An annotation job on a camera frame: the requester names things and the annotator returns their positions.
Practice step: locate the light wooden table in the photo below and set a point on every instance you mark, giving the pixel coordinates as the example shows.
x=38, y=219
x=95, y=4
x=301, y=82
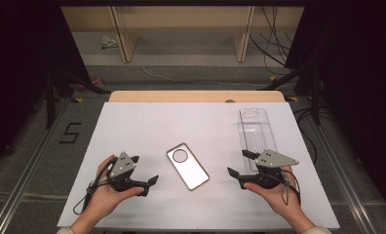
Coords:
x=181, y=96

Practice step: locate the person's left hand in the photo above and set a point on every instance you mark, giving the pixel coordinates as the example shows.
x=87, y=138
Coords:
x=106, y=201

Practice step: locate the aluminium floor rail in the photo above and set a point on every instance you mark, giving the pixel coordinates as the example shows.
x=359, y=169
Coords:
x=22, y=182
x=340, y=175

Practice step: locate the white board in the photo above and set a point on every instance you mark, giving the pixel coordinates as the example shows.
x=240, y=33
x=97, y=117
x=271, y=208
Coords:
x=148, y=130

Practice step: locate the white crumpled scrap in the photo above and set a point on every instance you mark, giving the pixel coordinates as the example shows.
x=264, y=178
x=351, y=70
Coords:
x=108, y=42

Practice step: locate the pink object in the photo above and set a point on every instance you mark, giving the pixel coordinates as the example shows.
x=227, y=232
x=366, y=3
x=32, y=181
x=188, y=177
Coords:
x=95, y=83

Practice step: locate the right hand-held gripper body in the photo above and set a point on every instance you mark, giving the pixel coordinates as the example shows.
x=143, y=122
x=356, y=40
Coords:
x=274, y=160

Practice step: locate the person's right hand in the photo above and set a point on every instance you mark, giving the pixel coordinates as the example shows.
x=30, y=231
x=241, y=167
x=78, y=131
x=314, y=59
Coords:
x=283, y=201

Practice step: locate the dark round table grommet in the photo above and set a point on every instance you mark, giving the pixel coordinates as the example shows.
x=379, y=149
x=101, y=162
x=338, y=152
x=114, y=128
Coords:
x=230, y=101

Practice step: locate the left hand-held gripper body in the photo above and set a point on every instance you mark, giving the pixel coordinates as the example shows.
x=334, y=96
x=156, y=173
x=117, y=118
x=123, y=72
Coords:
x=123, y=164

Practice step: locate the black curtain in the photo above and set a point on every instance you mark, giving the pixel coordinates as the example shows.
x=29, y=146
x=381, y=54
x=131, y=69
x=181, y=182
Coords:
x=19, y=65
x=360, y=81

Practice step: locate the light wooden desk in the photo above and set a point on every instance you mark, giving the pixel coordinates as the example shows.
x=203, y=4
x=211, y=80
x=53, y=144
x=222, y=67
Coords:
x=181, y=16

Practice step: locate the clear plastic packaging tray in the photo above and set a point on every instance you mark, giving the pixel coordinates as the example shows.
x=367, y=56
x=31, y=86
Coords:
x=256, y=130

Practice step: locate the yellow tape marker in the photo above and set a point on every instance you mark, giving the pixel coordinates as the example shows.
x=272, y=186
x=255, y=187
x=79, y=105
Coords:
x=78, y=100
x=292, y=98
x=272, y=78

